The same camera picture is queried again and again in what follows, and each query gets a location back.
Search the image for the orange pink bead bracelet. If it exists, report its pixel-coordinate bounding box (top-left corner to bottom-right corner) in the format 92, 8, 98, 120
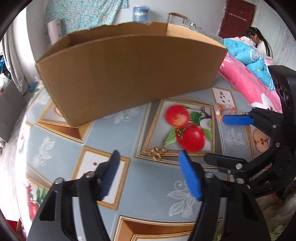
215, 104, 237, 121

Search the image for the gold earring charm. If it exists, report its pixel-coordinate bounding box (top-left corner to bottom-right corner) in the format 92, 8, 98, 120
149, 147, 168, 161

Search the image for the teal floral wall cloth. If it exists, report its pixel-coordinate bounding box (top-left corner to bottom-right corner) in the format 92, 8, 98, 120
44, 0, 128, 38

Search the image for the seated girl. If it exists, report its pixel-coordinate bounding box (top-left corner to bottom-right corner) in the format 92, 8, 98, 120
245, 27, 273, 61

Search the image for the wooden chair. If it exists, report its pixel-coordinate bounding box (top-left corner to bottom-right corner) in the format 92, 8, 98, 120
167, 13, 188, 25

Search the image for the brown cardboard box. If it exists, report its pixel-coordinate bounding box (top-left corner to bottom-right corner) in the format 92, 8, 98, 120
36, 22, 227, 126

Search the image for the dark red door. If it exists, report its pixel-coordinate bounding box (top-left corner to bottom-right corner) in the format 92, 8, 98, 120
218, 0, 256, 38

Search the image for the pink rolled mat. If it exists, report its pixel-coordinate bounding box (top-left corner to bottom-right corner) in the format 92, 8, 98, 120
47, 19, 62, 45

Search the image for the pink floral blanket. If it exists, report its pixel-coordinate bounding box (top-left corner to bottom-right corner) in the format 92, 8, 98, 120
219, 53, 282, 113

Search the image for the grey cabinet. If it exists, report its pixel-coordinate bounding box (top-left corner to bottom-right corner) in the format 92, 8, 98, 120
0, 81, 27, 143

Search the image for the blue quilt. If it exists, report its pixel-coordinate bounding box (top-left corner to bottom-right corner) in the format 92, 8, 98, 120
223, 36, 275, 90

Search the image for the grey curtain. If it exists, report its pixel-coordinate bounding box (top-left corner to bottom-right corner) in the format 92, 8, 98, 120
2, 27, 31, 95

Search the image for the fruit pattern tablecloth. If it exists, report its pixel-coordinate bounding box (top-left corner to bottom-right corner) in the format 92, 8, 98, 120
15, 76, 269, 240

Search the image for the blue water bottle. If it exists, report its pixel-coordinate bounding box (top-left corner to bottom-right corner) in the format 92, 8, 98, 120
132, 6, 149, 24

